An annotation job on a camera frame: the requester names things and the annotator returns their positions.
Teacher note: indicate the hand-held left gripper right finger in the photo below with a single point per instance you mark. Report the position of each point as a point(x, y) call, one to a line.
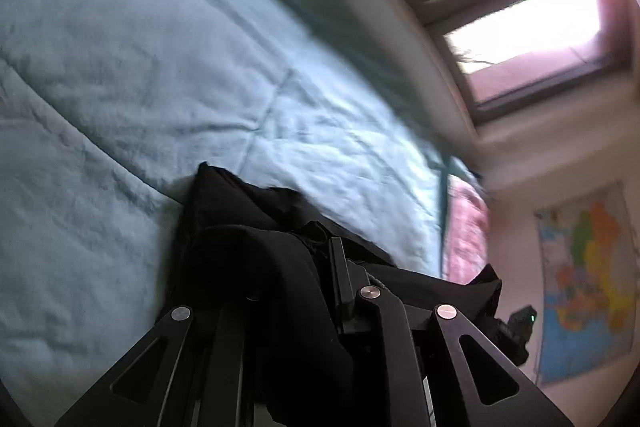
point(400, 357)

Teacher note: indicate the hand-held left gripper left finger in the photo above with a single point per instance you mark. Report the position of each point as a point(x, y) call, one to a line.
point(165, 357)

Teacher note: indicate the black hooded jacket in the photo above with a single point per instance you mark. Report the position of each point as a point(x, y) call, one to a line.
point(250, 257)

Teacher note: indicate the pink quilted pillow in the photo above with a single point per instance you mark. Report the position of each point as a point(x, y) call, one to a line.
point(467, 232)

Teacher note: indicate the light blue quilt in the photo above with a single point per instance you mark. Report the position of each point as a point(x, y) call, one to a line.
point(150, 82)

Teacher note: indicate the colourful wall map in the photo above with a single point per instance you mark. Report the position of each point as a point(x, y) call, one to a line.
point(585, 287)

